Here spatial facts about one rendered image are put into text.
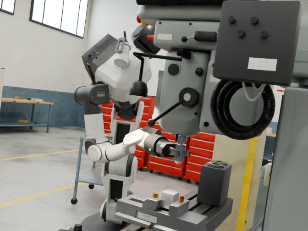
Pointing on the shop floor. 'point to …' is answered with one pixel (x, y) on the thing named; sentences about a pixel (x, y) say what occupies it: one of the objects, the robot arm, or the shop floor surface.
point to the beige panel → (241, 177)
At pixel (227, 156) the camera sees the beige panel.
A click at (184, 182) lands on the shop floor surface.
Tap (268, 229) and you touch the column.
